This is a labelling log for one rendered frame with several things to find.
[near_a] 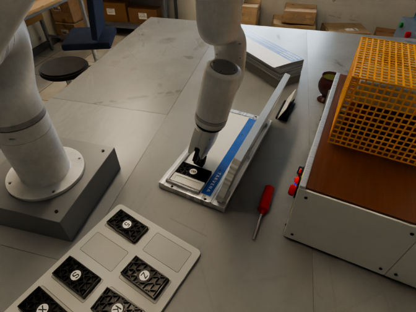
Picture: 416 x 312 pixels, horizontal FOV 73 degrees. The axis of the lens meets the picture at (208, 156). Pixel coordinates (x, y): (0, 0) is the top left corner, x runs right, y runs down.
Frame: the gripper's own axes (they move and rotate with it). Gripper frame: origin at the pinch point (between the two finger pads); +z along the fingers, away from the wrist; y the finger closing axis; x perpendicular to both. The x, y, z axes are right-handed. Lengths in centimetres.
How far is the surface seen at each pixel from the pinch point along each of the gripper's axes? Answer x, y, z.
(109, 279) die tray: -1.6, 39.2, 4.1
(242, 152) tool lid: 11.7, 8.7, -19.0
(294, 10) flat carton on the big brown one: -27, -322, 52
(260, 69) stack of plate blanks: -2, -67, 1
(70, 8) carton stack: -281, -221, 110
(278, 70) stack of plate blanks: 6, -60, -5
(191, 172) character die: -0.2, 4.5, 1.5
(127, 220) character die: -7.0, 25.5, 4.1
